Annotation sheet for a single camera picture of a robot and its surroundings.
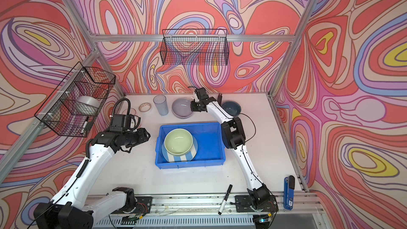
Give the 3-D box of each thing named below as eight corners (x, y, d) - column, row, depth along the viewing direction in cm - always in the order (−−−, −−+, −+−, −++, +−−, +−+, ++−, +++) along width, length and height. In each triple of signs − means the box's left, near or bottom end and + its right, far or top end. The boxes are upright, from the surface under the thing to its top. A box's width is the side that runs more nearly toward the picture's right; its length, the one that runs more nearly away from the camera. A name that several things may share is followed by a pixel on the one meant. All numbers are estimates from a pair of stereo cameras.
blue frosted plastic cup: (161, 117, 108) (157, 104, 98) (157, 110, 112) (152, 97, 102) (171, 112, 111) (168, 99, 100) (166, 105, 115) (163, 92, 105)
